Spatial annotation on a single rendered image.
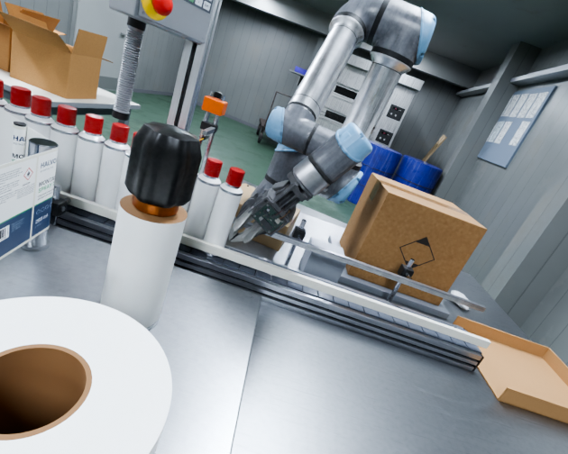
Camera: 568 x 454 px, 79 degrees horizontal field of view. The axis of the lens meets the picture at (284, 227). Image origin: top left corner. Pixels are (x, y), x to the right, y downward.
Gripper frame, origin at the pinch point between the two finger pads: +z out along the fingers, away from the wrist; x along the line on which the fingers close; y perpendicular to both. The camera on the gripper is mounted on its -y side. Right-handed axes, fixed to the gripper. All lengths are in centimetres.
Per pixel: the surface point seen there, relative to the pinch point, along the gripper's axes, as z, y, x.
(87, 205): 17.7, 4.8, -25.8
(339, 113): -60, -620, 64
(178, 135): -16.9, 30.4, -19.8
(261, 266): -1.7, 4.9, 8.2
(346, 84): -102, -629, 32
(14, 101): 14, 1, -50
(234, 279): 4.8, 5.9, 6.6
